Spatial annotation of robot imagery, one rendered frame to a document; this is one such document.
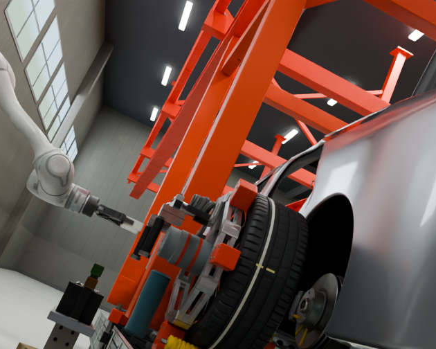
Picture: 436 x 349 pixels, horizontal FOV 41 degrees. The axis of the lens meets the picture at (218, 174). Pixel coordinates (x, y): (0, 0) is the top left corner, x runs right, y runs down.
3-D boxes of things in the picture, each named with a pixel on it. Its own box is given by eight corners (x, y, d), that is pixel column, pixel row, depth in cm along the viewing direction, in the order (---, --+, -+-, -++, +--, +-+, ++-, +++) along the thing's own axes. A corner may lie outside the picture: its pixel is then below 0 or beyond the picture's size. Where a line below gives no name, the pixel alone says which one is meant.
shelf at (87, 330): (91, 338, 205) (95, 329, 206) (46, 318, 203) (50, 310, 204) (88, 328, 246) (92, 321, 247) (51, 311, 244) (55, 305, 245)
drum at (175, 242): (208, 279, 222) (223, 245, 226) (158, 255, 219) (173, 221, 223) (201, 279, 236) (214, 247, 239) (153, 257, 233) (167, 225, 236)
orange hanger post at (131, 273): (126, 310, 443) (250, 42, 505) (102, 300, 440) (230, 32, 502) (124, 309, 461) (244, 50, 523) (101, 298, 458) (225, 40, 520)
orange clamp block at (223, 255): (227, 271, 204) (234, 271, 195) (207, 262, 203) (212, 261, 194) (234, 253, 206) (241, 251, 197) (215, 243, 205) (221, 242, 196)
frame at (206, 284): (196, 334, 198) (257, 191, 211) (179, 326, 197) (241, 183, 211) (171, 323, 250) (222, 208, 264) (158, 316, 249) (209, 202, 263)
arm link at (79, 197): (64, 206, 200) (80, 214, 201) (76, 183, 203) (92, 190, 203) (64, 209, 209) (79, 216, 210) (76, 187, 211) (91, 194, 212)
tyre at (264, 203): (236, 404, 207) (327, 244, 197) (176, 379, 204) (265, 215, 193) (225, 321, 272) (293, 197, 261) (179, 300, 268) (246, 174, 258)
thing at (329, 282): (310, 367, 220) (351, 295, 215) (292, 359, 219) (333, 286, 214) (295, 327, 251) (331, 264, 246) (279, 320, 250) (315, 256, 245)
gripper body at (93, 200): (80, 214, 210) (104, 225, 211) (80, 211, 202) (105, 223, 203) (90, 195, 212) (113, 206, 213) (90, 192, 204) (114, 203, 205)
